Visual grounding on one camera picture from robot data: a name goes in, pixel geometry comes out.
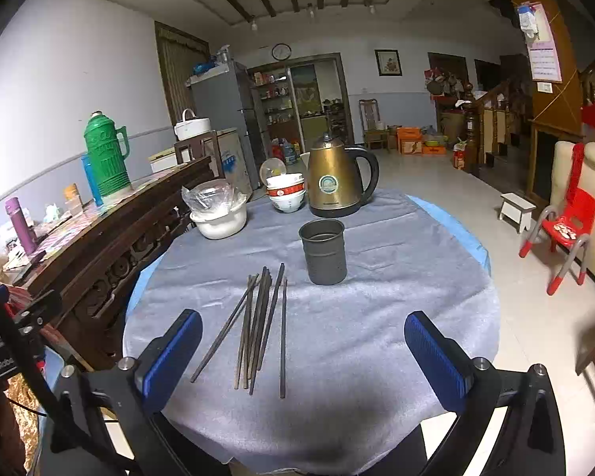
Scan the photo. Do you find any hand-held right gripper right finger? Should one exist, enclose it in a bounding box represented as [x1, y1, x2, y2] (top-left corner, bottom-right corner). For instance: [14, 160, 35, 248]
[404, 311, 568, 476]

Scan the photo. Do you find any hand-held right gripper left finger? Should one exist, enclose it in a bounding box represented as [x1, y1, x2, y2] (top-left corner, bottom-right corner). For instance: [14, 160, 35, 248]
[40, 309, 229, 476]

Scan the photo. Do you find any bundle of dark chopsticks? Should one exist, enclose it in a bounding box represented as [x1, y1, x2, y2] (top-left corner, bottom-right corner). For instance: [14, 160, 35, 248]
[190, 263, 288, 398]

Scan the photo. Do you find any grey metal chopstick holder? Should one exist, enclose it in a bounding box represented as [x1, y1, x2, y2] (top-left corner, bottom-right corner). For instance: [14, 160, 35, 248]
[298, 219, 350, 286]

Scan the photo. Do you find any purple bottle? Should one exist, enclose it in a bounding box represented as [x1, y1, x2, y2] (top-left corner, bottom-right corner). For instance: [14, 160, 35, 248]
[5, 197, 38, 255]

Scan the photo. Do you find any grey tablecloth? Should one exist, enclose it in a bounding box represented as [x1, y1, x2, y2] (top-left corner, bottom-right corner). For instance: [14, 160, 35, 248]
[123, 188, 501, 476]

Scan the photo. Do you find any carved wooden sideboard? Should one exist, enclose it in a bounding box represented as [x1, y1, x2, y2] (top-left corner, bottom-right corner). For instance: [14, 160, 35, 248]
[10, 156, 214, 372]

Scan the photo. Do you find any orange jar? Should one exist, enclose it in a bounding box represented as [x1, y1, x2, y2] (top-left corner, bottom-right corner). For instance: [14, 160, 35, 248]
[63, 184, 83, 216]

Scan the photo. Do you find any blue tablecloth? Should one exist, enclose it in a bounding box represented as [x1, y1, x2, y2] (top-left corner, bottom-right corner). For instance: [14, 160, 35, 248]
[126, 194, 491, 318]

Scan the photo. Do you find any blue plastic cup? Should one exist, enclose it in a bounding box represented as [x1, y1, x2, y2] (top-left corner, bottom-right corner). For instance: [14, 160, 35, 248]
[81, 155, 104, 207]

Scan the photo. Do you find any white pot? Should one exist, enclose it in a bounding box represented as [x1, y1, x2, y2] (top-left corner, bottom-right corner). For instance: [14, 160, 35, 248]
[189, 202, 249, 240]

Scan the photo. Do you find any green thermos flask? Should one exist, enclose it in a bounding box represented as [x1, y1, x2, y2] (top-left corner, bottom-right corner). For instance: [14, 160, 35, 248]
[83, 111, 132, 196]

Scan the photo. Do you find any clear plastic bag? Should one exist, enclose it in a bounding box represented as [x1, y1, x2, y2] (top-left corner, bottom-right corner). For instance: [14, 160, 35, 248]
[181, 178, 249, 216]

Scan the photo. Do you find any small white stool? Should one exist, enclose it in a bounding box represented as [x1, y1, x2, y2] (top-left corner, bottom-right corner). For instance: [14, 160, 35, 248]
[499, 192, 537, 234]

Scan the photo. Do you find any white box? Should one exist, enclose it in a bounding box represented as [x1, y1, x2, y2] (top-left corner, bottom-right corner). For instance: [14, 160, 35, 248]
[149, 149, 179, 173]

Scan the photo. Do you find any white bowl red pattern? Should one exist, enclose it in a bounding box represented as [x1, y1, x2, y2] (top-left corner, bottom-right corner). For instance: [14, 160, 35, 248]
[266, 183, 307, 200]

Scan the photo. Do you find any gold electric kettle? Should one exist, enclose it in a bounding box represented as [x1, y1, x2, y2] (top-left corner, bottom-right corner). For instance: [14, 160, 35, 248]
[307, 132, 380, 219]

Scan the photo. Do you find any red child's chair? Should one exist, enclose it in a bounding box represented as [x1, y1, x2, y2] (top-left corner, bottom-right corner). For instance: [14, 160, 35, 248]
[520, 143, 595, 296]

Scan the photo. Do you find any dark wooden chair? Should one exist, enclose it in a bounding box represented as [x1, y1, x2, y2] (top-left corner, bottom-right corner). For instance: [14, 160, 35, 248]
[175, 130, 221, 179]

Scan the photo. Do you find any small round white fan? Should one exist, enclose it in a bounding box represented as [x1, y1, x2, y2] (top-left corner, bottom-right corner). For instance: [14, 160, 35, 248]
[259, 157, 286, 184]

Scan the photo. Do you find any orange cardboard box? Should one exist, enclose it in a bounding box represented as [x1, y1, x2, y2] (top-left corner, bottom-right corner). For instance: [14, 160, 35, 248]
[397, 127, 423, 154]

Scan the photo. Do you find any wooden staircase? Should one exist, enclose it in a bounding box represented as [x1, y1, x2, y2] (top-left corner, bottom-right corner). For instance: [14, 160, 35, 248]
[463, 50, 595, 179]

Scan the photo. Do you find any grey refrigerator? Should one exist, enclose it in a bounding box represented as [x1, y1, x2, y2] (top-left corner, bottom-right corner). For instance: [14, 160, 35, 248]
[188, 61, 269, 194]

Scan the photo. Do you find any brown window curtain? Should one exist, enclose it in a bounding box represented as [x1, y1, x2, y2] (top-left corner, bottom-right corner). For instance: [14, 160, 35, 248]
[155, 21, 211, 127]

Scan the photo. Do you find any shelf with bottles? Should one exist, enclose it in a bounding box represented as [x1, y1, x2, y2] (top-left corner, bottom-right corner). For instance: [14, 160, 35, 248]
[250, 69, 298, 142]

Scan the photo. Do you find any white basket with handle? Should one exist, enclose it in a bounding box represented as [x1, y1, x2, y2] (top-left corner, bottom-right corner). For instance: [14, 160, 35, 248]
[173, 109, 214, 140]

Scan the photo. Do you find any framed wall picture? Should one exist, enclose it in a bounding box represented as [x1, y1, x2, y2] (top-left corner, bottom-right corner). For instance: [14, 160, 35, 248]
[375, 50, 402, 77]

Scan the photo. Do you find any pink wall calendar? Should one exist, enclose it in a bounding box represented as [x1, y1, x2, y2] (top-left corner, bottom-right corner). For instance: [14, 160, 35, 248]
[518, 2, 563, 83]

